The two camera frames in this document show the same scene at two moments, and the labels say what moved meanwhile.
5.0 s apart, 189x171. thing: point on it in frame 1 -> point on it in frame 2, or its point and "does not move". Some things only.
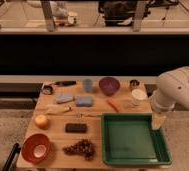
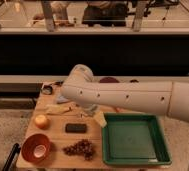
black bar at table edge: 11,160 does not move
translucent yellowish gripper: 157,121 -> 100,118
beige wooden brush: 56,109 does not move
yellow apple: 42,121 does not move
